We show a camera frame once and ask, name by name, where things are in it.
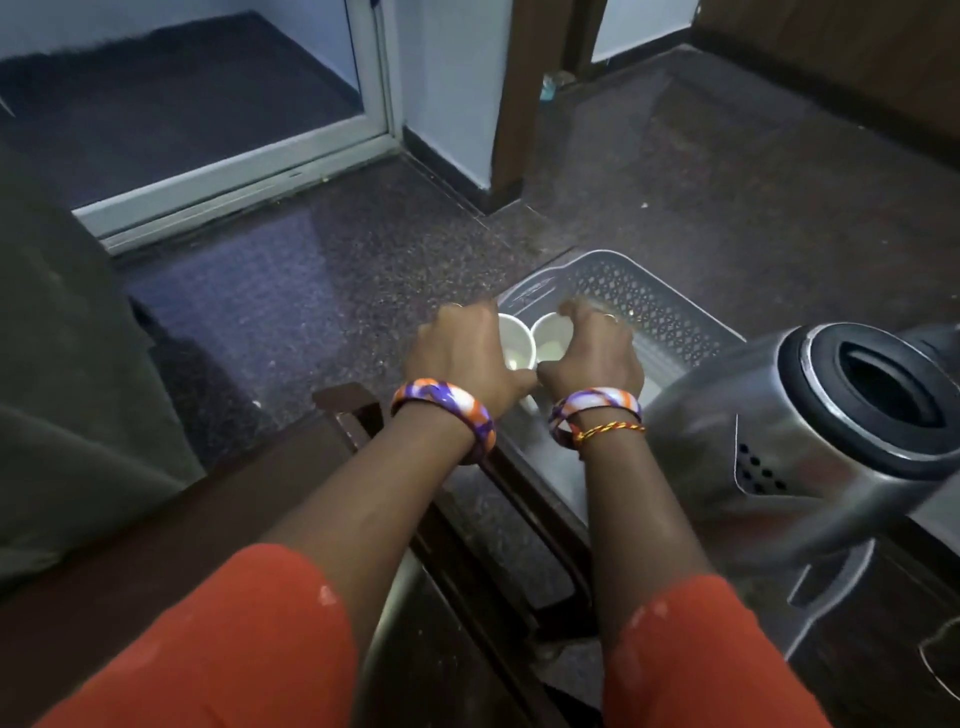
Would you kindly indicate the person's left hand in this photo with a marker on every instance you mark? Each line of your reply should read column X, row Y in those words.
column 457, row 349

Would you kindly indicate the person's right hand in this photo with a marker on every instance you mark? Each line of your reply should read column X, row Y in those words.
column 600, row 356

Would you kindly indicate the person's right thumb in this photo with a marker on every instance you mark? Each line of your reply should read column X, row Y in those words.
column 551, row 367

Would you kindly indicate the person's left thumb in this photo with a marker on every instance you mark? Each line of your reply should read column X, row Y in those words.
column 523, row 386

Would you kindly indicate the white ceramic cup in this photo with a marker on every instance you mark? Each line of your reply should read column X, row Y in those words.
column 551, row 337
column 517, row 341

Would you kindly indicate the person's left forearm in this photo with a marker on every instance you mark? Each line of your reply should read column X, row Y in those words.
column 375, row 495

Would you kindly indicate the person's right forearm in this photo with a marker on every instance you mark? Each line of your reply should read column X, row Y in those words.
column 637, row 517

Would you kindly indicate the purple orange white bangle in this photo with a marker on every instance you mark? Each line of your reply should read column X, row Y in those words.
column 450, row 397
column 592, row 401

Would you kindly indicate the grey plastic perforated basket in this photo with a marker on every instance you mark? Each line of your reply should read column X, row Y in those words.
column 660, row 315

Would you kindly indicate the stainless steel electric kettle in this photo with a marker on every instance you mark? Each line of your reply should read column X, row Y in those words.
column 795, row 450

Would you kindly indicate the small teal object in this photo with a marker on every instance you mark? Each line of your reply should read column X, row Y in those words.
column 549, row 84

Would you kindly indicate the orange right sleeve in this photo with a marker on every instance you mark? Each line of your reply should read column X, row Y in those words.
column 697, row 667

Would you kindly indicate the orange sleeve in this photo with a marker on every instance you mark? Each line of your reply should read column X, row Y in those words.
column 697, row 667
column 225, row 645

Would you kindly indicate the orange left sleeve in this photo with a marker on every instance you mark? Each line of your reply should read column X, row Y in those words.
column 225, row 645

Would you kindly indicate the brown wooden cabinet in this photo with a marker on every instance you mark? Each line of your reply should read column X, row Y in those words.
column 847, row 52

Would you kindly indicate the grey green fabric sofa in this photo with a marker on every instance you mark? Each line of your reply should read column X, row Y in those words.
column 67, row 390

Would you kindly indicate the dark wooden table frame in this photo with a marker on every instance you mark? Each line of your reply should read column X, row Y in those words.
column 480, row 540

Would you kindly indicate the brown wooden door frame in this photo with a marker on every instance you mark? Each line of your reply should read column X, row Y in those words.
column 525, row 90

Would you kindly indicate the white sliding door frame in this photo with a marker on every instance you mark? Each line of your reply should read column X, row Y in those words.
column 247, row 169

